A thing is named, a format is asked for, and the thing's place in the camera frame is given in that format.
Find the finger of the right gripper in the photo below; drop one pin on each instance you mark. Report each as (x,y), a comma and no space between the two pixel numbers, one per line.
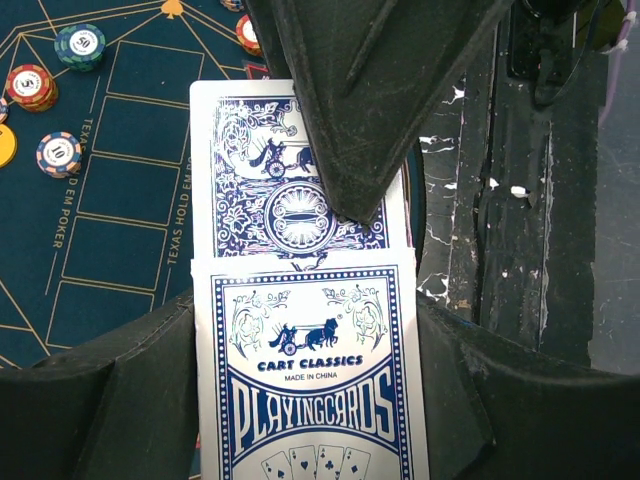
(367,74)

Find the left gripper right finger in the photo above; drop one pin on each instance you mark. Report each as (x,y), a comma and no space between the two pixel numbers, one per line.
(497,410)

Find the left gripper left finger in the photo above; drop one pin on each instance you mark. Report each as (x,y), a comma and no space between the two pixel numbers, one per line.
(122,406)

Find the orange poker chip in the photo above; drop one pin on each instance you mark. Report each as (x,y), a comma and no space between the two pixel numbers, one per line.
(247,36)
(32,88)

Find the blue-backed playing cards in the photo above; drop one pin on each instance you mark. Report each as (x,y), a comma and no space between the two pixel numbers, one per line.
(257,192)

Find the blue playing card deck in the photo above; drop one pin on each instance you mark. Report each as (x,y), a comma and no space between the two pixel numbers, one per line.
(310,374)

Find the white-blue poker chip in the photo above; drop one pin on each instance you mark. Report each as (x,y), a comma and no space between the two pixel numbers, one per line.
(59,155)
(4,110)
(233,5)

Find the green poker chip stack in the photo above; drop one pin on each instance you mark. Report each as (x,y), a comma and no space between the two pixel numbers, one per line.
(80,47)

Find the orange big blind button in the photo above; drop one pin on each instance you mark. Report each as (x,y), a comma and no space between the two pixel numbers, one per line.
(8,145)

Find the round blue poker mat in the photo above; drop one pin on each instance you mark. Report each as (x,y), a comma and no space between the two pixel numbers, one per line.
(84,254)

